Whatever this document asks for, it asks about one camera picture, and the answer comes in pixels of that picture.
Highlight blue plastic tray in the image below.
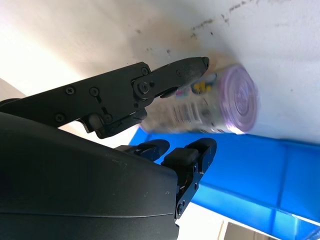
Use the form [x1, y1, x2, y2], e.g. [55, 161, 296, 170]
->
[128, 126, 320, 240]

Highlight silver can with purple lid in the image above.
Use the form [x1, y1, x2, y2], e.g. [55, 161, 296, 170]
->
[140, 62, 261, 136]

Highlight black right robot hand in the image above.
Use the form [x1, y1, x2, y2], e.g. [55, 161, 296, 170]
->
[0, 56, 218, 240]

